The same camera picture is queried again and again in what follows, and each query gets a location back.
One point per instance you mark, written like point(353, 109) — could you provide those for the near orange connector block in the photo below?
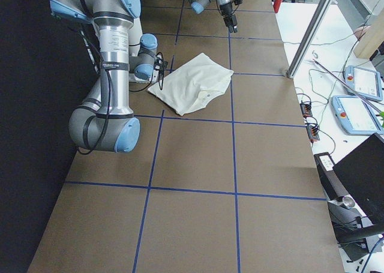
point(313, 132)

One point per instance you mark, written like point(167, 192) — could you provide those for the far blue teach pendant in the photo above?
point(365, 81)

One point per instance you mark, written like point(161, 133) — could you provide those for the black box with label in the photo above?
point(331, 184)

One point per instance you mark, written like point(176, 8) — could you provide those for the near blue teach pendant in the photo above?
point(355, 117)

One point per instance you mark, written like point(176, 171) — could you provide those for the far orange connector block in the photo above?
point(306, 109)

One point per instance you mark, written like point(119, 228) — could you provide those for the cream long-sleeve cat shirt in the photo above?
point(193, 85)

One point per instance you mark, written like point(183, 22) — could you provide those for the wooden board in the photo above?
point(373, 38)

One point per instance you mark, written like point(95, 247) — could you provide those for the orange connector block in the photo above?
point(306, 109)
point(313, 132)

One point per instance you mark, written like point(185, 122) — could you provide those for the black monitor screen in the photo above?
point(361, 173)

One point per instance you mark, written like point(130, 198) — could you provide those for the blue teach pendant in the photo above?
point(355, 117)
point(365, 81)

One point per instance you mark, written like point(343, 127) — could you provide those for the silver metal cup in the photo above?
point(347, 202)

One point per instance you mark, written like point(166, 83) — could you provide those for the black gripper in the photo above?
point(225, 9)

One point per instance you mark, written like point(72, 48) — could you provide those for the aluminium frame post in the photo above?
point(313, 26)

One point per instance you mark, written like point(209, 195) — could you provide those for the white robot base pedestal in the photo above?
point(142, 54)

